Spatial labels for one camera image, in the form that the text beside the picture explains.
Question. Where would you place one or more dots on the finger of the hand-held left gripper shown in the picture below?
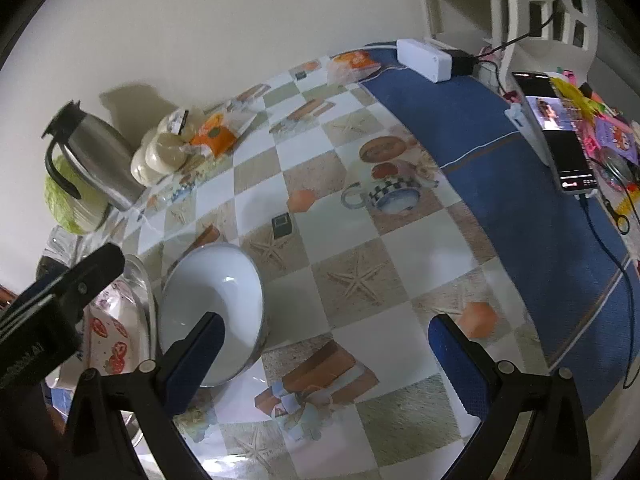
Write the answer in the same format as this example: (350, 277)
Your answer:
(85, 275)

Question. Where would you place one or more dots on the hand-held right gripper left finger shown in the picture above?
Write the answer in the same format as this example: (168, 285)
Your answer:
(195, 360)

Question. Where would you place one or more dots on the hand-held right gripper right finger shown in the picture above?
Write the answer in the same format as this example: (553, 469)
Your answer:
(460, 365)

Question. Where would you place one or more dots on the round stainless steel plate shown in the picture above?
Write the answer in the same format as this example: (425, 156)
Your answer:
(145, 285)

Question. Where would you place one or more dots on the strawberry print bowl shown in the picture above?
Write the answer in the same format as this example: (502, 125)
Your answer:
(115, 340)

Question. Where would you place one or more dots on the pale blue round bowl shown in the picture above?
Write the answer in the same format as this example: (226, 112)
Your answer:
(210, 290)

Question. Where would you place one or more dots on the clear glass cup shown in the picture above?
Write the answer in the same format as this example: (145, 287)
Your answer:
(60, 247)

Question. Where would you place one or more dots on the napa cabbage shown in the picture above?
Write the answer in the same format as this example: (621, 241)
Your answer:
(70, 210)

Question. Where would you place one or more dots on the stainless steel thermos jug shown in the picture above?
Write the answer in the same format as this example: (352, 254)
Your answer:
(100, 155)

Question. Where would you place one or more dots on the bag of white steamed buns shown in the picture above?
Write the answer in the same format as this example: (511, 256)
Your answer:
(160, 157)

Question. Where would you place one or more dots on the orange snack packet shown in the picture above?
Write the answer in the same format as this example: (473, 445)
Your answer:
(215, 140)

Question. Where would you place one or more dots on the black smartphone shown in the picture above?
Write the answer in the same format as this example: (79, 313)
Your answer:
(565, 160)

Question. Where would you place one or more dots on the white phone stand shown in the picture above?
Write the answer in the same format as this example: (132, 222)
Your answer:
(520, 120)

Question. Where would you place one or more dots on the black power adapter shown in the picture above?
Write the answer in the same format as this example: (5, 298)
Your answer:
(462, 62)

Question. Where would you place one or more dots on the white power strip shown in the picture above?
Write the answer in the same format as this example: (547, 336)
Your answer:
(425, 57)

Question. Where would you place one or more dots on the clear bag with orange contents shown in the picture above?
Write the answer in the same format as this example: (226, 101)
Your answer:
(352, 62)

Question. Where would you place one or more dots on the white lattice chair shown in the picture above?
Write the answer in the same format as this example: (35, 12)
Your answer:
(510, 10)

